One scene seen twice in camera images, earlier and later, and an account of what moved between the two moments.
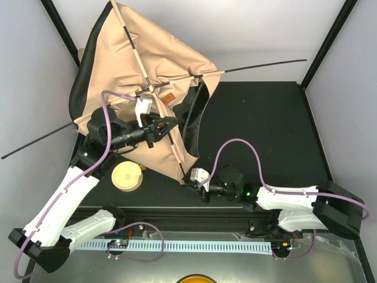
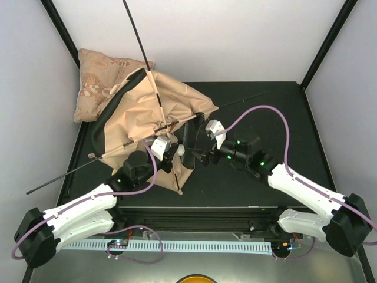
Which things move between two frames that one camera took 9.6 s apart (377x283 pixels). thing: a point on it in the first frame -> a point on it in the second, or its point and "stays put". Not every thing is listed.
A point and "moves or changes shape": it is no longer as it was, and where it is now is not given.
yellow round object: (197, 278) stays put
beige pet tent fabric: (126, 54) moves or changes shape
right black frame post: (328, 42) stays put
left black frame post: (62, 29) stays put
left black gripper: (150, 125) -> (168, 156)
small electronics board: (121, 243) stays put
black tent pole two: (149, 89) -> (149, 141)
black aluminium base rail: (227, 221) stays put
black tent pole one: (147, 81) -> (146, 62)
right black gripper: (200, 189) -> (206, 158)
